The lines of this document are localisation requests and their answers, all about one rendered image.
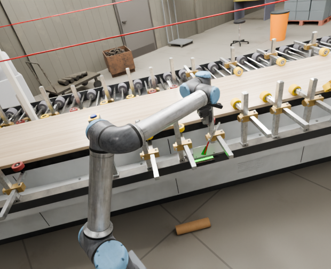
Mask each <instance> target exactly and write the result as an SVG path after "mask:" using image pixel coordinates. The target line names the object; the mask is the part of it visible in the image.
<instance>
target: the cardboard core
mask: <svg viewBox="0 0 331 269"><path fill-rule="evenodd" d="M175 227H176V231H177V235H181V234H184V233H188V232H192V231H196V230H200V229H203V228H207V227H211V224H210V220H209V218H208V217H207V218H203V219H199V220H195V221H191V222H188V223H184V224H180V225H176V226H175Z"/></svg>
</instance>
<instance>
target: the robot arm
mask: <svg viewBox="0 0 331 269"><path fill-rule="evenodd" d="M179 92H180V95H181V96H182V97H183V99H181V100H179V101H177V102H175V103H173V104H172V105H170V106H168V107H166V108H164V109H162V110H160V111H158V112H157V113H155V114H153V115H151V116H149V117H147V118H145V119H143V120H142V121H140V122H138V123H136V124H132V123H128V124H126V125H124V126H115V125H113V124H112V123H110V122H109V121H107V120H104V119H101V118H99V119H95V120H93V121H91V122H90V123H89V124H88V126H87V128H86V130H85V134H86V137H87V138H88V139H89V150H90V158H89V193H88V221H87V222H86V223H85V224H84V226H83V227H82V228H81V229H80V231H79V234H78V241H79V243H80V246H81V247H82V248H83V250H84V251H85V253H86V254H87V256H88V257H89V259H90V260H91V262H92V263H93V265H94V266H95V268H96V269H139V267H138V266H137V265H136V264H134V263H133V262H132V261H131V259H130V257H129V255H128V252H127V250H126V248H125V246H124V245H123V244H122V243H121V242H118V241H117V240H116V239H115V238H114V237H113V224H112V222H111V221H110V214H111V198H112V182H113V167H114V154H125V153H130V152H133V151H136V150H138V149H140V148H141V147H143V144H144V141H146V140H147V139H149V138H151V137H152V136H154V135H156V134H157V133H159V132H161V131H163V130H164V129H166V128H168V127H169V126H171V125H173V124H174V123H176V122H178V121H179V120H181V119H183V118H184V117H186V116H187V115H189V114H191V113H193V112H194V111H196V110H197V114H198V115H199V117H200V118H202V119H201V122H203V124H208V126H210V125H211V123H212V109H211V107H216V108H219V109H222V108H223V105H222V104H221V103H219V102H218V100H219V97H220V89H219V88H218V87H216V86H212V85H211V75H210V73H209V72H207V71H200V72H196V73H195V78H193V79H191V80H189V81H187V82H185V83H183V84H182V85H181V86H180V87H179Z"/></svg>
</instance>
